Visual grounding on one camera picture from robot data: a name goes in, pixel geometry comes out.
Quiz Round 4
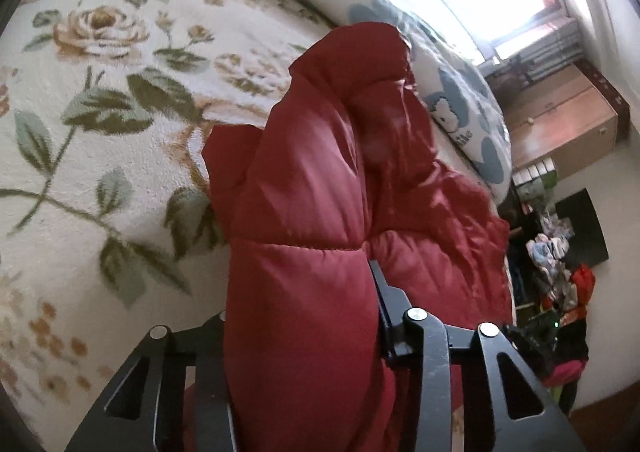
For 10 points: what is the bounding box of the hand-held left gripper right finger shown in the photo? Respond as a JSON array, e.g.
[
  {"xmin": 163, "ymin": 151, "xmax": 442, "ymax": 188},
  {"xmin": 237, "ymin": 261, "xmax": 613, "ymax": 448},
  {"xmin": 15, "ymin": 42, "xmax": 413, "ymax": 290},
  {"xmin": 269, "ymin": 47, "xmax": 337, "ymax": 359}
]
[{"xmin": 367, "ymin": 259, "xmax": 586, "ymax": 452}]

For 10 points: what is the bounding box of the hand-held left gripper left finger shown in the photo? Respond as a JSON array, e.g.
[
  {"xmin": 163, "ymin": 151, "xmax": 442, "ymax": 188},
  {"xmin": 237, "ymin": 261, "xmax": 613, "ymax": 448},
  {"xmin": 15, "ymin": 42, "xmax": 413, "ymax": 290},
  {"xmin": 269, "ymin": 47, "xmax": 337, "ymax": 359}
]
[{"xmin": 65, "ymin": 309, "xmax": 241, "ymax": 452}]

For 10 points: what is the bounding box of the red puffer jacket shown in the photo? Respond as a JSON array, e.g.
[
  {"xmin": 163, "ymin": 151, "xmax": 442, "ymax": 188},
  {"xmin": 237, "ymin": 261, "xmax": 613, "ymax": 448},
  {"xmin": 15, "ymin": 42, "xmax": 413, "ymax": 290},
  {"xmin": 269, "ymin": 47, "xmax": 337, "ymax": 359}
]
[{"xmin": 182, "ymin": 22, "xmax": 516, "ymax": 452}]

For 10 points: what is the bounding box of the pile of assorted clothes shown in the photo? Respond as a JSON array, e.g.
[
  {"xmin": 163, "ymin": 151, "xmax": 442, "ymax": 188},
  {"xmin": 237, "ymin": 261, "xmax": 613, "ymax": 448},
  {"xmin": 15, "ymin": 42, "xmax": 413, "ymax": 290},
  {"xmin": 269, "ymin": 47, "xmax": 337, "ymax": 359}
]
[{"xmin": 510, "ymin": 212, "xmax": 598, "ymax": 385}]

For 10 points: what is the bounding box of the stack of white green boxes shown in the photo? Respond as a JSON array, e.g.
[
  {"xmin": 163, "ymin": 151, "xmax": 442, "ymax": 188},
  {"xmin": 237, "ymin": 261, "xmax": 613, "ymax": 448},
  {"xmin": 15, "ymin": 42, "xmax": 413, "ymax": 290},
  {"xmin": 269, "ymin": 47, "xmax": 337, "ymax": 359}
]
[{"xmin": 512, "ymin": 158, "xmax": 558, "ymax": 198}]

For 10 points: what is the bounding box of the blue white printed duvet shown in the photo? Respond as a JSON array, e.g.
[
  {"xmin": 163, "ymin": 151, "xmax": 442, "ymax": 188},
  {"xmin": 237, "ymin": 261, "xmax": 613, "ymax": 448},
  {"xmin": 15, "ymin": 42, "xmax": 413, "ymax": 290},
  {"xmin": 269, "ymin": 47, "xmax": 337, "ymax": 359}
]
[{"xmin": 155, "ymin": 0, "xmax": 513, "ymax": 205}]

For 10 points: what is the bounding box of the black board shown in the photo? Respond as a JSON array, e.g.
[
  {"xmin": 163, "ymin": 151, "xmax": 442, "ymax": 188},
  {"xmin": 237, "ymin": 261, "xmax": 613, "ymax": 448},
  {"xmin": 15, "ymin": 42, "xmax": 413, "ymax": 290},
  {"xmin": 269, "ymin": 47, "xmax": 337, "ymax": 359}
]
[{"xmin": 554, "ymin": 188, "xmax": 610, "ymax": 265}]

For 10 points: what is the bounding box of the floral blanket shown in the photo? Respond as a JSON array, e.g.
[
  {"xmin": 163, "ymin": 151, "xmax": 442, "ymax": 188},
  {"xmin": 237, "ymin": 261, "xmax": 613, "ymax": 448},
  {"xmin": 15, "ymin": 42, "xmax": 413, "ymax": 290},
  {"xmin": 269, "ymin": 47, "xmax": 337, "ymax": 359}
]
[{"xmin": 0, "ymin": 0, "xmax": 351, "ymax": 452}]

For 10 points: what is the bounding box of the wooden cabinet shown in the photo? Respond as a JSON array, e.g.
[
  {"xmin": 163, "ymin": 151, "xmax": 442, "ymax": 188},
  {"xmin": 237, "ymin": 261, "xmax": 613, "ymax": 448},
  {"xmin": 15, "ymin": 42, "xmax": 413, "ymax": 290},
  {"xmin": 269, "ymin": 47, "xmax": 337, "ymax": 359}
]
[{"xmin": 487, "ymin": 60, "xmax": 631, "ymax": 183}]

